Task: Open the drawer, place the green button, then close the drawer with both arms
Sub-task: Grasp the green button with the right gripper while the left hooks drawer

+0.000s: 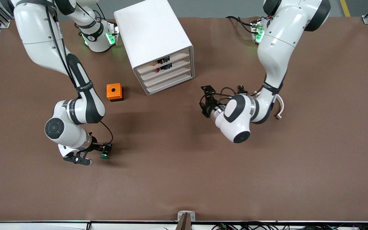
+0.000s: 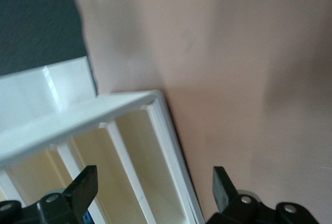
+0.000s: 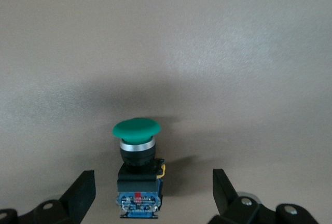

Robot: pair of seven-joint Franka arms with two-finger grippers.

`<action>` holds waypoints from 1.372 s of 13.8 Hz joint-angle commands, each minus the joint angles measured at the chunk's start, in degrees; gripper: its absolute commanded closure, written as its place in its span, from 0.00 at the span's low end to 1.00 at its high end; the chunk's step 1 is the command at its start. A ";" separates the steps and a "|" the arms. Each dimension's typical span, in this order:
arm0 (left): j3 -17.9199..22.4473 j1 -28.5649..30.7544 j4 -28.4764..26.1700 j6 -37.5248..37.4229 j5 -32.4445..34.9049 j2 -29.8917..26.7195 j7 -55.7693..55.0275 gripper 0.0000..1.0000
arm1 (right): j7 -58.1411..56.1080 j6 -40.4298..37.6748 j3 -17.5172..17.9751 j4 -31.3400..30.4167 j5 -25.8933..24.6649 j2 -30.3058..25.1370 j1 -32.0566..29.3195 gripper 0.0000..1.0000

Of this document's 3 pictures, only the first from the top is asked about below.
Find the white drawer cabinet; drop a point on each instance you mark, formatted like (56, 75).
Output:
(152, 32)

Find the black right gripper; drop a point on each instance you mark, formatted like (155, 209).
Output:
(99, 147)

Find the brown paper table cover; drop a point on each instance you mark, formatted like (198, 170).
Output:
(184, 166)

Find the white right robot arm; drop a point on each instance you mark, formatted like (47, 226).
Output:
(40, 38)

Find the green push button switch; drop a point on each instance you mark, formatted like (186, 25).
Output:
(105, 156)

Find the white table edge frame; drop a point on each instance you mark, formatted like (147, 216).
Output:
(43, 226)

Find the black yellow button switch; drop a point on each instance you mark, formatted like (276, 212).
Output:
(164, 59)

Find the white plastic drawer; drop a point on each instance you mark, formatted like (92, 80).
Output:
(179, 72)
(179, 79)
(179, 65)
(177, 58)

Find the black white push button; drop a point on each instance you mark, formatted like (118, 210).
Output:
(242, 90)

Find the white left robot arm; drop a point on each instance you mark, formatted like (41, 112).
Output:
(276, 41)

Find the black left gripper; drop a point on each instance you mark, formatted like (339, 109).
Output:
(208, 108)

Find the brown camera support bar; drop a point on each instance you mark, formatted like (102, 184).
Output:
(184, 223)

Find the white curved plastic bracket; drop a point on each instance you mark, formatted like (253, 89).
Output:
(281, 107)

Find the orange button enclosure box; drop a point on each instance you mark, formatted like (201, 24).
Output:
(113, 91)

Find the grey metal mount bracket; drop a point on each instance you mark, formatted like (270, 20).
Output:
(181, 214)

